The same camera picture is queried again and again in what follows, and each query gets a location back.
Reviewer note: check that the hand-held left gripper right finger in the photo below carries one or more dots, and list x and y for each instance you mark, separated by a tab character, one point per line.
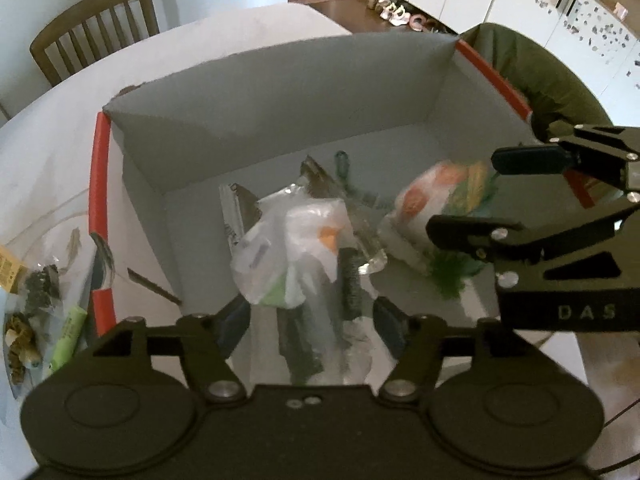
389	325

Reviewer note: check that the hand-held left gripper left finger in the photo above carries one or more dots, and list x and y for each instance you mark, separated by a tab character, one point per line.
234	325

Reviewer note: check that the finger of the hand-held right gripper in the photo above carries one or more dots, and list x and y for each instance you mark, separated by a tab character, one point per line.
525	159
465	232

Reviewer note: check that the orange green printed packet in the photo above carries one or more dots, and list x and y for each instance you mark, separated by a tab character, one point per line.
425	195

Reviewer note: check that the clear bag with white contents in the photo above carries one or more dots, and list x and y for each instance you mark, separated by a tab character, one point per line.
300	230

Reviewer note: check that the clear plastic bag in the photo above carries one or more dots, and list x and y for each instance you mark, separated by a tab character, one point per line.
50	230

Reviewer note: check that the red-rimmed cardboard box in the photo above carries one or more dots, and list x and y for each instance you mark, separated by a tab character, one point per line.
280	110

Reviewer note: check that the olive green padded chair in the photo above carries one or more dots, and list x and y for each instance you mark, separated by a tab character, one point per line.
525	60

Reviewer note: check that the white sticker-covered cabinet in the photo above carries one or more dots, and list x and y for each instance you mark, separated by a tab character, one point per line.
550	25

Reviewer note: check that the dark foil packet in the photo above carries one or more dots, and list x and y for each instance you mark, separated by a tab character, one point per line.
315	172

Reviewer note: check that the light green tube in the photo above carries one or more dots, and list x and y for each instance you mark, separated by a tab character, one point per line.
70	337

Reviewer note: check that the small pink cup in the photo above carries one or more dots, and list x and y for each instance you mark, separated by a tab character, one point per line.
621	10

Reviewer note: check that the row of shoes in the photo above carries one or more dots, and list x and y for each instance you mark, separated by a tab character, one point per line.
400	12

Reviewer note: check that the dark crumpled item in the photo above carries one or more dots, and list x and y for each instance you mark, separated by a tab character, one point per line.
42	287

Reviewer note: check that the tan crumpled item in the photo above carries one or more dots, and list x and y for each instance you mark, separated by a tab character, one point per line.
21	340

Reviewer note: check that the yellow packet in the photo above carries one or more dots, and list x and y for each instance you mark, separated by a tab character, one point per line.
9	267

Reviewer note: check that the wooden slat-back chair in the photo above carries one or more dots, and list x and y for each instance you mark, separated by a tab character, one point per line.
90	2

